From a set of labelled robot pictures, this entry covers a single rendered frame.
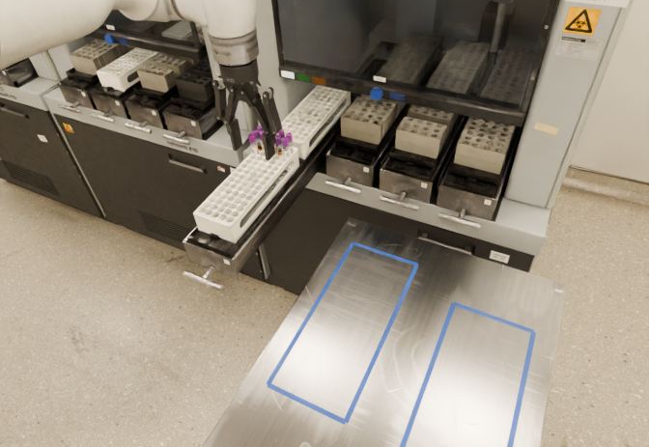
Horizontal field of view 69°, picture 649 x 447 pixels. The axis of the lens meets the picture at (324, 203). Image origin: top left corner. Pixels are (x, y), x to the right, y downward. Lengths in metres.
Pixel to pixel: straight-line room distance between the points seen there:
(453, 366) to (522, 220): 0.49
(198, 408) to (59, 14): 1.40
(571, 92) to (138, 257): 1.80
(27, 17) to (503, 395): 0.80
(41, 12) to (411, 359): 0.70
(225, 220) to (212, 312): 0.98
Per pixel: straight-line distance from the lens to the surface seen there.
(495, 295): 0.95
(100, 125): 1.83
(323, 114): 1.29
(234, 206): 1.05
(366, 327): 0.87
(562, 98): 1.09
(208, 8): 0.90
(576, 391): 1.87
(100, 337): 2.05
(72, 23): 0.63
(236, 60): 0.93
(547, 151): 1.16
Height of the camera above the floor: 1.56
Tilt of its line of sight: 43 degrees down
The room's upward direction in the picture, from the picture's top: 4 degrees counter-clockwise
